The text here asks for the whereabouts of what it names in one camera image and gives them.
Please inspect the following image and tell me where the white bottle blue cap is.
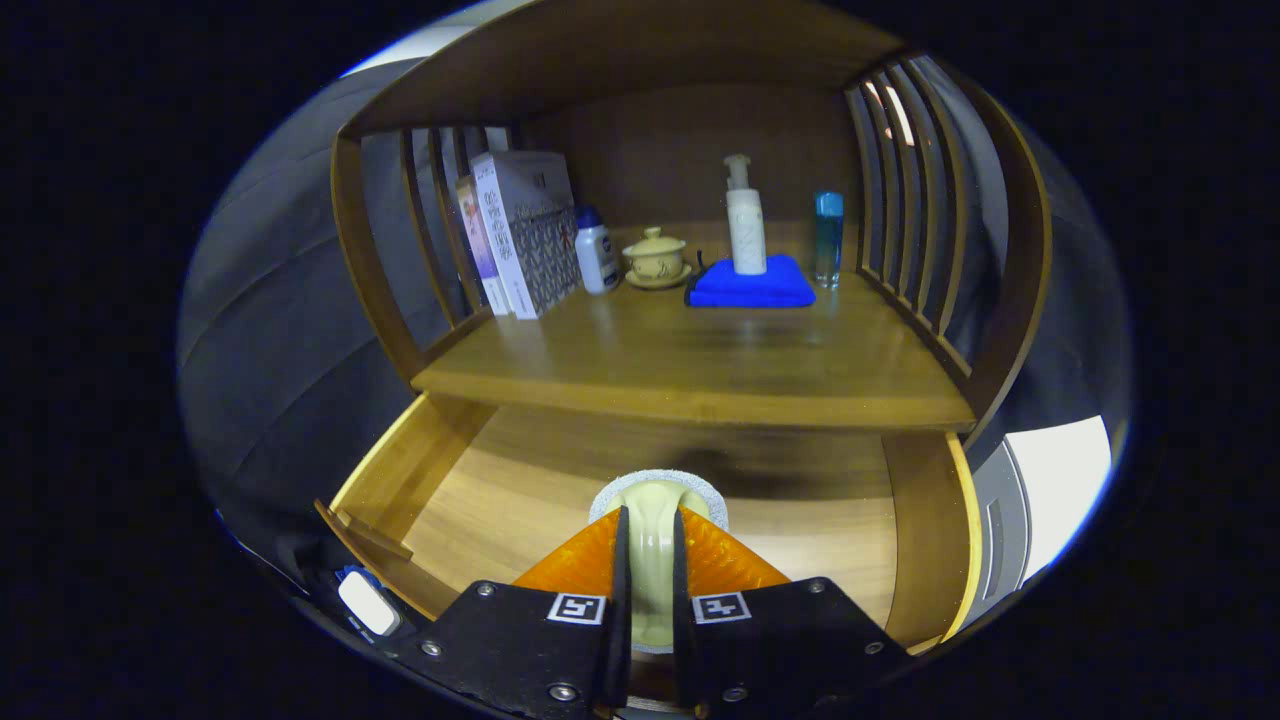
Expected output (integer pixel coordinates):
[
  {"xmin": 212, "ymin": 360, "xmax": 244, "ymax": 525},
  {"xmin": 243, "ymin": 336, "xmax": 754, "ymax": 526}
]
[{"xmin": 574, "ymin": 206, "xmax": 621, "ymax": 296}]

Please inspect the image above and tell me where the yellow lidded teacup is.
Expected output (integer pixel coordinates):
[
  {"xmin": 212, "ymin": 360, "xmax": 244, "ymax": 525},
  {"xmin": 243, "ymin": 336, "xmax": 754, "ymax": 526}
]
[{"xmin": 622, "ymin": 226, "xmax": 693, "ymax": 291}]

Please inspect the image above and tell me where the white pump bottle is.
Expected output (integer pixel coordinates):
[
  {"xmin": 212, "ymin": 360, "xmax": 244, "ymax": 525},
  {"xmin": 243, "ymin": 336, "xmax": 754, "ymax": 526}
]
[{"xmin": 724, "ymin": 154, "xmax": 769, "ymax": 276}]

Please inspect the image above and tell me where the white plastic object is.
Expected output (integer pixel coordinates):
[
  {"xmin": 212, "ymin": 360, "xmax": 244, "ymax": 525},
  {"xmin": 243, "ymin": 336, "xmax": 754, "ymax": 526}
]
[{"xmin": 338, "ymin": 570, "xmax": 403, "ymax": 637}]

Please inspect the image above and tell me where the thin purple book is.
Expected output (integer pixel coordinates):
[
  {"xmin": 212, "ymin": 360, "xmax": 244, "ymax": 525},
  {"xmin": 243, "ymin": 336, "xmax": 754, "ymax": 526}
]
[{"xmin": 455, "ymin": 176, "xmax": 513, "ymax": 317}]

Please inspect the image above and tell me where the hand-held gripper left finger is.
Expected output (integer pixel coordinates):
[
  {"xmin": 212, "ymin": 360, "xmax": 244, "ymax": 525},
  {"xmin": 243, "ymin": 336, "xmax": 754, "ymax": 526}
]
[{"xmin": 395, "ymin": 505, "xmax": 633, "ymax": 719}]

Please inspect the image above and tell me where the clear blue bottle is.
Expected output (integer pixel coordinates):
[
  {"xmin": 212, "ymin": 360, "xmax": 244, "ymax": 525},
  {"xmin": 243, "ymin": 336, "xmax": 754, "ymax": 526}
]
[{"xmin": 813, "ymin": 191, "xmax": 845, "ymax": 290}]

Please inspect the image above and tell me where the wooden cabinet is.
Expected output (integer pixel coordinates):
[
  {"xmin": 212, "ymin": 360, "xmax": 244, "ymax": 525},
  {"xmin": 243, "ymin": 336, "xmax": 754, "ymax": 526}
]
[{"xmin": 330, "ymin": 0, "xmax": 1053, "ymax": 446}]

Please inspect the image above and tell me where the wooden countertop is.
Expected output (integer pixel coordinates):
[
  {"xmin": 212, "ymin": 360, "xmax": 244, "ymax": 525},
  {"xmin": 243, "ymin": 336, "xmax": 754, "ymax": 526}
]
[{"xmin": 412, "ymin": 255, "xmax": 976, "ymax": 433}]

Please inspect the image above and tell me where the blue folded cloth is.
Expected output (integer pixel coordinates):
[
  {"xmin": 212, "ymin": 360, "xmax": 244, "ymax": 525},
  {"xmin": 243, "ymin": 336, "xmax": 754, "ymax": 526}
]
[{"xmin": 685, "ymin": 254, "xmax": 817, "ymax": 309}]

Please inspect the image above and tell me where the grey white drawer unit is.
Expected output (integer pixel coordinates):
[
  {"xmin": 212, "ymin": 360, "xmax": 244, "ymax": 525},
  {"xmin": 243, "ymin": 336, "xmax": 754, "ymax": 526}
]
[{"xmin": 970, "ymin": 415, "xmax": 1113, "ymax": 601}]

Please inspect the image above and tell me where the thick white patterned book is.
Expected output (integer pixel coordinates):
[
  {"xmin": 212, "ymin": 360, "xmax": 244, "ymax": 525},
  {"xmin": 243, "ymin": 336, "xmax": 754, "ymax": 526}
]
[{"xmin": 470, "ymin": 150, "xmax": 584, "ymax": 321}]

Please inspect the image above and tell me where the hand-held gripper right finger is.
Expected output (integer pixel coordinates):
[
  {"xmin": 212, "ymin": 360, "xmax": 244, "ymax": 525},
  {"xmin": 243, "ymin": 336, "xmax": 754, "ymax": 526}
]
[{"xmin": 672, "ymin": 505, "xmax": 911, "ymax": 716}]

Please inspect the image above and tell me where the wooden drawer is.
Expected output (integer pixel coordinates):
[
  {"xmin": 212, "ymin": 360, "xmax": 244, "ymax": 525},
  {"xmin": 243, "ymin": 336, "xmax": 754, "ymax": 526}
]
[{"xmin": 315, "ymin": 392, "xmax": 984, "ymax": 651}]

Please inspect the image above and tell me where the cream handled grey scrub brush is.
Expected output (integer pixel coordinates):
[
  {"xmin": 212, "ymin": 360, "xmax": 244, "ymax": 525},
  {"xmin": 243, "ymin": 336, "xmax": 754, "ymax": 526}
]
[{"xmin": 588, "ymin": 468, "xmax": 729, "ymax": 656}]

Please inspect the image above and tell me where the black backdrop cloth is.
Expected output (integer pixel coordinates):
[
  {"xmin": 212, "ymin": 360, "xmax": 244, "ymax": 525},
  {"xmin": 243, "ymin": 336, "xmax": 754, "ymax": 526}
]
[{"xmin": 178, "ymin": 55, "xmax": 1136, "ymax": 561}]

